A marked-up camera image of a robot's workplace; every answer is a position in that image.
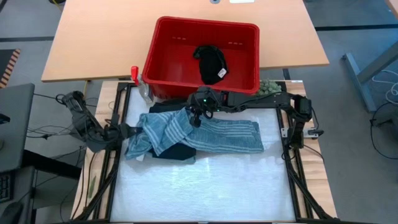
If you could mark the black garment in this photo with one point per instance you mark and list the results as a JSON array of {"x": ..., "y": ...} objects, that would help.
[{"x": 208, "y": 62}]

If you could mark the green pen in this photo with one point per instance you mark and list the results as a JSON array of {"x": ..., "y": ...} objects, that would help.
[{"x": 92, "y": 186}]

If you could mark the black trousers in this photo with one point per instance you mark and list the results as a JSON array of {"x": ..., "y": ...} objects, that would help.
[{"x": 177, "y": 152}]

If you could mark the grey side table top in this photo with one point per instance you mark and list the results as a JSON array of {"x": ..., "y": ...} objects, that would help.
[{"x": 15, "y": 124}]

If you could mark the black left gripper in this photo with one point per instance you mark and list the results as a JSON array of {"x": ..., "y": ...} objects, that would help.
[{"x": 129, "y": 130}]

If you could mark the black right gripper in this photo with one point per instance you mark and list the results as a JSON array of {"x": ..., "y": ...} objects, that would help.
[{"x": 206, "y": 99}]

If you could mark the white handwritten paper tag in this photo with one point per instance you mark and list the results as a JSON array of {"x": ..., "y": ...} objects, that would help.
[{"x": 222, "y": 72}]

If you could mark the white plastic table cover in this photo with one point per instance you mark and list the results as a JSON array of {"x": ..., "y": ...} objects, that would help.
[{"x": 202, "y": 193}]

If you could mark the white paper label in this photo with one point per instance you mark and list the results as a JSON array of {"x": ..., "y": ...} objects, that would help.
[{"x": 242, "y": 1}]

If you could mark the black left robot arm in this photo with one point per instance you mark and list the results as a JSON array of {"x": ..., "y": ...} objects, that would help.
[{"x": 84, "y": 124}]

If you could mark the light wooden desk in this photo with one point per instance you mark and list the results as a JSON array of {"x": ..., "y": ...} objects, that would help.
[{"x": 93, "y": 37}]

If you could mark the backlit keyboard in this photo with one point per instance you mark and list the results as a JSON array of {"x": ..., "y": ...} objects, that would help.
[{"x": 4, "y": 186}]

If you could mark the grey office desk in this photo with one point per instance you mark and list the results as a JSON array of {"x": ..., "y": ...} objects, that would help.
[{"x": 25, "y": 193}]

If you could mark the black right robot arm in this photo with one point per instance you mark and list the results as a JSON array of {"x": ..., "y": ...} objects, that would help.
[{"x": 264, "y": 99}]

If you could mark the black aluminium rig frame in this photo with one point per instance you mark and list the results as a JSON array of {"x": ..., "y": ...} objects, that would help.
[{"x": 298, "y": 202}]

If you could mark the grey metal desk leg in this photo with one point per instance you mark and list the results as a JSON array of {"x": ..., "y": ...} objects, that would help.
[{"x": 367, "y": 74}]

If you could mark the red ribbed plastic bin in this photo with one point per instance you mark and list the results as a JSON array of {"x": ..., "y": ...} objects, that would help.
[{"x": 174, "y": 62}]

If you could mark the silver metal bracket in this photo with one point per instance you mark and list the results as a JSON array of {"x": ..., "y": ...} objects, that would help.
[{"x": 285, "y": 132}]

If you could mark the blue striped garment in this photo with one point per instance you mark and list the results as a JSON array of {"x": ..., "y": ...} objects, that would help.
[{"x": 224, "y": 137}]

